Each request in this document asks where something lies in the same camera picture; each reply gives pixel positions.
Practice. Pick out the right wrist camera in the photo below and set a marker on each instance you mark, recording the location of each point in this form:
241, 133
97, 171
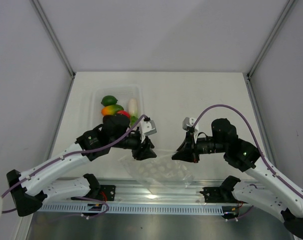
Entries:
189, 122

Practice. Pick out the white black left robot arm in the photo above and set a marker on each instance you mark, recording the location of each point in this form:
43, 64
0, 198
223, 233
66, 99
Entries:
31, 189

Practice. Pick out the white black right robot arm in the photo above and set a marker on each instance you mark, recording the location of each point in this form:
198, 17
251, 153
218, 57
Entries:
282, 198

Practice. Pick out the clear zip top bag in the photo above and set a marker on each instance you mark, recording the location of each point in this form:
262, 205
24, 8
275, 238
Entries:
160, 172

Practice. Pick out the white toy radish with leaves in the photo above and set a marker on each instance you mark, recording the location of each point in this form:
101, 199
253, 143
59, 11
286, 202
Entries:
133, 110

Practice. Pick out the white perforated plastic basket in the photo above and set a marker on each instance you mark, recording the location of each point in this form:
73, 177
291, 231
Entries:
125, 100

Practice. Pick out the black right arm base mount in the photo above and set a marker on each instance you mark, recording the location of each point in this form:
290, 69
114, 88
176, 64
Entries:
221, 194

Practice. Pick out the aluminium rail frame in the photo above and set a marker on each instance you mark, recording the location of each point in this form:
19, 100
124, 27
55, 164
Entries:
233, 214

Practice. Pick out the orange green toy mango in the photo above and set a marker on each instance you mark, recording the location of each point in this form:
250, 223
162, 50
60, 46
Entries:
111, 109

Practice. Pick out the white slotted cable duct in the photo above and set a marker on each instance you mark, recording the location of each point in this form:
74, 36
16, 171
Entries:
123, 208

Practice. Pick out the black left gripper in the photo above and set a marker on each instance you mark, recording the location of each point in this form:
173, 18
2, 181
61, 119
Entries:
143, 150

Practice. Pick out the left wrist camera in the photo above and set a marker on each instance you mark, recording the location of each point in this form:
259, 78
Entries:
146, 128

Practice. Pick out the green toy lime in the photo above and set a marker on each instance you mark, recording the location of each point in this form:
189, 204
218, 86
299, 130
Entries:
109, 100

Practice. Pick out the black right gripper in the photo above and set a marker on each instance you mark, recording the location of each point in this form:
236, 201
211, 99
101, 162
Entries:
188, 151

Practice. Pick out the red toy apple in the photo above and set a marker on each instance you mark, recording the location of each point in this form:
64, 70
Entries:
123, 113

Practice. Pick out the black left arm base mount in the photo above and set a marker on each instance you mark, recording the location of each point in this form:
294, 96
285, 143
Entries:
101, 191

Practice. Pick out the dark brown toy fruit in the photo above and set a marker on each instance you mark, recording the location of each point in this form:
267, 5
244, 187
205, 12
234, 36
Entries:
107, 119

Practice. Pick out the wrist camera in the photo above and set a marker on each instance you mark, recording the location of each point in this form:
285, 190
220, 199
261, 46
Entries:
189, 122
146, 128

